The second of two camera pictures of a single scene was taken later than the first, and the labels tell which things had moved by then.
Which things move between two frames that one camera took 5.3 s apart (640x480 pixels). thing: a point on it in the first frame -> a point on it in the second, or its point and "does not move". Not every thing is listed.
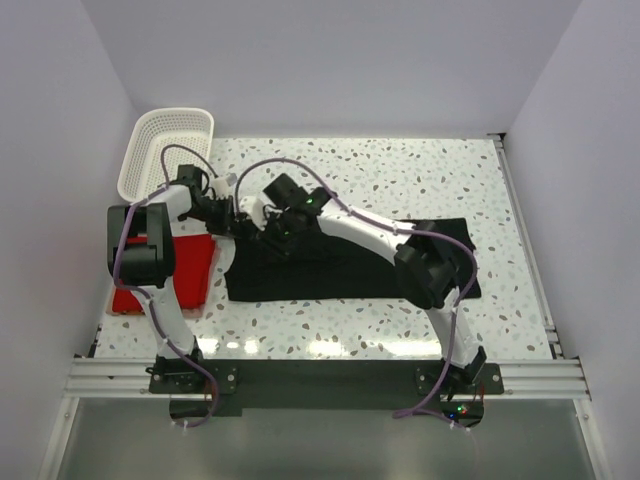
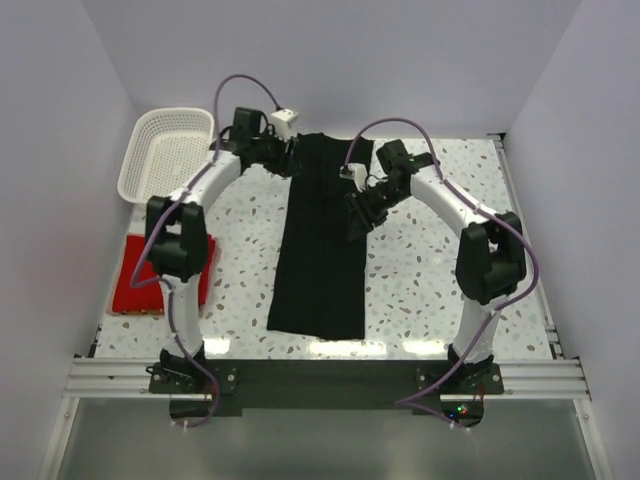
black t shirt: [271, 266] -> [319, 280]
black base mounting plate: [203, 387] does not move
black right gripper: [274, 242] -> [363, 214]
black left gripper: [227, 221] -> [287, 164]
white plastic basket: [142, 170] does not move
